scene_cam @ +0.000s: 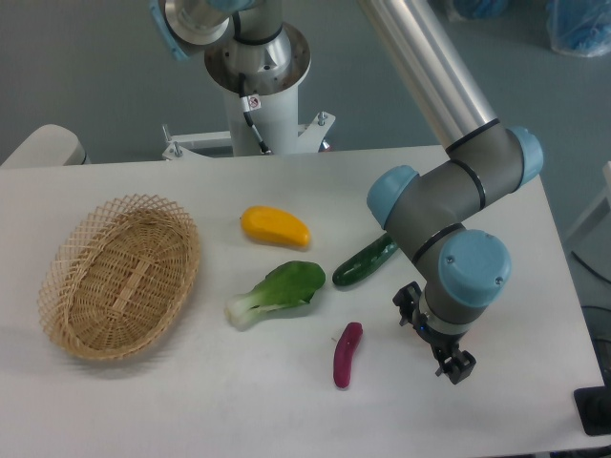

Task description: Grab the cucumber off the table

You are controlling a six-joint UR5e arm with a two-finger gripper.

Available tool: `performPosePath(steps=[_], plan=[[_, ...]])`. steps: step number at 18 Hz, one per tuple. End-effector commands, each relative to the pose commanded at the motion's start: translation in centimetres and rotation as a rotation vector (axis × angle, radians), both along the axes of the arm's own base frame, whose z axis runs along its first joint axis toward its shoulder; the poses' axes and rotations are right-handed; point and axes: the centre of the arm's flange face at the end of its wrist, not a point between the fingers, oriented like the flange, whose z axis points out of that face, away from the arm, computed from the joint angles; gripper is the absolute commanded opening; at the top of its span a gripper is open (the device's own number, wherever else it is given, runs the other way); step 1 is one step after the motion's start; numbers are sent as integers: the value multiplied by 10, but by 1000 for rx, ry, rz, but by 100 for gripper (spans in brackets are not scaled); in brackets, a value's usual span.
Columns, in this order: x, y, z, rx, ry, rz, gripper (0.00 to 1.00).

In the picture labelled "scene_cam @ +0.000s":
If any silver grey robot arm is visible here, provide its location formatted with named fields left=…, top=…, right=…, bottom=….
left=149, top=1, right=543, bottom=383

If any green cucumber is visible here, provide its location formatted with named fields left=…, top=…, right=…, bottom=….
left=332, top=233, right=398, bottom=287

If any purple sweet potato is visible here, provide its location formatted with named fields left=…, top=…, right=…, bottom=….
left=333, top=322, right=364, bottom=389

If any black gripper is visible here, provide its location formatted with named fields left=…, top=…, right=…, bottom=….
left=392, top=281, right=476, bottom=385

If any yellow mango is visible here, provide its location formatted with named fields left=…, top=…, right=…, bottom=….
left=240, top=206, right=311, bottom=248

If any green bok choy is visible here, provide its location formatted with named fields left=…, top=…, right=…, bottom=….
left=224, top=260, right=327, bottom=330

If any white chair back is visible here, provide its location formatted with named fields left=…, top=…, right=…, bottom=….
left=1, top=124, right=91, bottom=170

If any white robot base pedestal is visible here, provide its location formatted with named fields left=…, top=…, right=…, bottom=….
left=162, top=23, right=336, bottom=160

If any blue plastic bag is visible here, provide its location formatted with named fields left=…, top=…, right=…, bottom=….
left=546, top=0, right=610, bottom=57

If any black device at table edge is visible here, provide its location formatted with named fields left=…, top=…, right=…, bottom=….
left=574, top=386, right=610, bottom=436

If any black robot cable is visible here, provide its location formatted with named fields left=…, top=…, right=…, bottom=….
left=230, top=10, right=277, bottom=156

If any woven wicker basket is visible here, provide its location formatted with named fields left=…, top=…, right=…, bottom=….
left=38, top=195, right=200, bottom=361

